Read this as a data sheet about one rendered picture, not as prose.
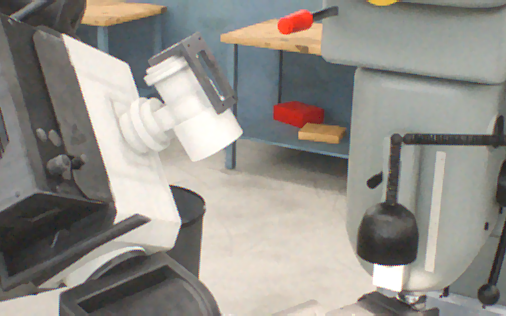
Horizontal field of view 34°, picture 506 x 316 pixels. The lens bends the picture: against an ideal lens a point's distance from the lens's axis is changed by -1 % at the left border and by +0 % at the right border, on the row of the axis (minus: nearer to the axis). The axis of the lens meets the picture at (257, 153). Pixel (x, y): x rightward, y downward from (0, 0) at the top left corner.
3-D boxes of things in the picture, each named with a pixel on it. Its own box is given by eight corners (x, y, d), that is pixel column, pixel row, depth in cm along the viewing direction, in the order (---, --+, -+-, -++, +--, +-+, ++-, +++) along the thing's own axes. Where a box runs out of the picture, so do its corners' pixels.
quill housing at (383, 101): (468, 315, 111) (496, 81, 101) (326, 278, 120) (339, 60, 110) (500, 260, 127) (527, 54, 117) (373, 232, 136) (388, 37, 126)
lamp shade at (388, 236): (360, 266, 96) (364, 216, 94) (352, 239, 103) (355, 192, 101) (423, 266, 96) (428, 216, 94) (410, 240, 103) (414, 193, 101)
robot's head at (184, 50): (167, 140, 92) (216, 118, 88) (126, 72, 91) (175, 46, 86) (196, 117, 97) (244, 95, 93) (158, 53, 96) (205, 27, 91)
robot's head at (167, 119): (168, 176, 92) (236, 142, 89) (120, 97, 90) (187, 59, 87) (184, 158, 98) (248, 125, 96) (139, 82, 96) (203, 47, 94)
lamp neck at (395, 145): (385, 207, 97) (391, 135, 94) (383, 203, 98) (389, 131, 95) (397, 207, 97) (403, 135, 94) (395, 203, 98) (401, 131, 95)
